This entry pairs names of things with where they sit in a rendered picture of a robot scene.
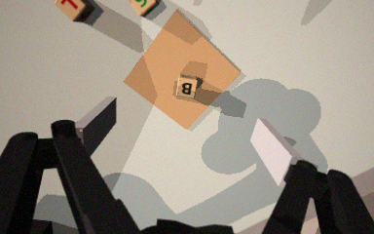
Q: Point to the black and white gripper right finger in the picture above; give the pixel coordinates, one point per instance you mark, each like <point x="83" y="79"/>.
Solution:
<point x="339" y="207"/>

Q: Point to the tan square mat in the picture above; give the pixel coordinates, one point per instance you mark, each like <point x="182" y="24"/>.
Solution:
<point x="181" y="49"/>

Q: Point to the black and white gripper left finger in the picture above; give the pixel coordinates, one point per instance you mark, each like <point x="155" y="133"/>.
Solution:
<point x="92" y="204"/>

